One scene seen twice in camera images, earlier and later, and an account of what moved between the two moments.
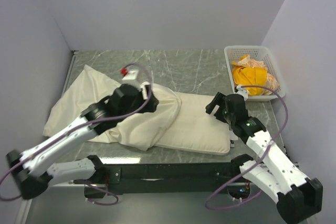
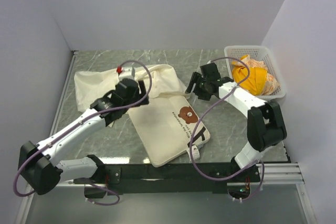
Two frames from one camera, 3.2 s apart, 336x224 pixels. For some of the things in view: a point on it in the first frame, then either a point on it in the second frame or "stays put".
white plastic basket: (261, 53) stays put
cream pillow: (193, 129) -> (165, 127)
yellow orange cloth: (248, 72) stays put
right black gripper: (219, 99) -> (197, 78)
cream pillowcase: (75, 92) -> (159, 81)
